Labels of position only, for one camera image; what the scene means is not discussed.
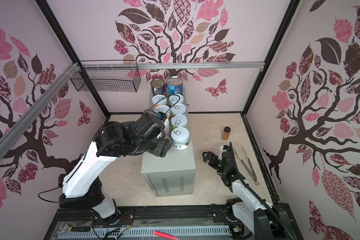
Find dark label tin can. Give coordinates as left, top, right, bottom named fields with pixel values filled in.
left=150, top=79, right=167, bottom=96

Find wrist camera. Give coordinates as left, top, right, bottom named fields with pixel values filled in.
left=135, top=113, right=166, bottom=141
left=219, top=145, right=235, bottom=169

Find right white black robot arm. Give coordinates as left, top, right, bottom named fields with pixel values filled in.
left=203, top=151, right=298, bottom=240

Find black wire basket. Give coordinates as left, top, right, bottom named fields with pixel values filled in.
left=71, top=60, right=141, bottom=93

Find pink label tin can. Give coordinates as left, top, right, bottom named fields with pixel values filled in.
left=164, top=119, right=170, bottom=138

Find white slotted cable duct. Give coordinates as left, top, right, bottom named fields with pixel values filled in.
left=57, top=225, right=231, bottom=240

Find metal tongs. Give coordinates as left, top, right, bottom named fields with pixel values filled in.
left=234, top=147, right=260, bottom=186

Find patterned can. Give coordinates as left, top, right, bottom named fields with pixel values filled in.
left=169, top=94, right=184, bottom=107

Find blue label tin can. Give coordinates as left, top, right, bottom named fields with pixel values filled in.
left=167, top=76, right=183, bottom=95

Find diagonal aluminium bar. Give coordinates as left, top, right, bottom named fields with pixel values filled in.
left=0, top=63, right=79, bottom=161

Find amber jar black lid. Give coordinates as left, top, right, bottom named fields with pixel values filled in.
left=222, top=127, right=231, bottom=140

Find grey metal cabinet counter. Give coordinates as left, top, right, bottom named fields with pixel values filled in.
left=140, top=89, right=196, bottom=198

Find orange label can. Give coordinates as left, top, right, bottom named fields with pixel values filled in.
left=152, top=95, right=168, bottom=109

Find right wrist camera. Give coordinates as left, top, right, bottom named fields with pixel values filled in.
left=219, top=145, right=235, bottom=169

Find pink marker pen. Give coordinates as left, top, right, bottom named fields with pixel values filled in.
left=154, top=231, right=180, bottom=240

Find white can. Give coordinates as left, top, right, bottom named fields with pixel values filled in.
left=171, top=127, right=190, bottom=150
left=171, top=104, right=187, bottom=117

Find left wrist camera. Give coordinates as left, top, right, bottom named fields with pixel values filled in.
left=135, top=113, right=166, bottom=141

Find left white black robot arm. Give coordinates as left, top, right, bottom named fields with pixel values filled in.
left=59, top=116, right=171, bottom=219

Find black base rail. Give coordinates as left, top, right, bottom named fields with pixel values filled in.
left=44, top=203, right=304, bottom=240

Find green label tin can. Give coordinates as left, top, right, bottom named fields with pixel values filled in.
left=171, top=114, right=189, bottom=129

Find horizontal aluminium bar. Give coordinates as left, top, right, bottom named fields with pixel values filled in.
left=82, top=62, right=265, bottom=70

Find yellow label tin can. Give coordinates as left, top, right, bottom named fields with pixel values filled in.
left=154, top=105, right=171, bottom=121

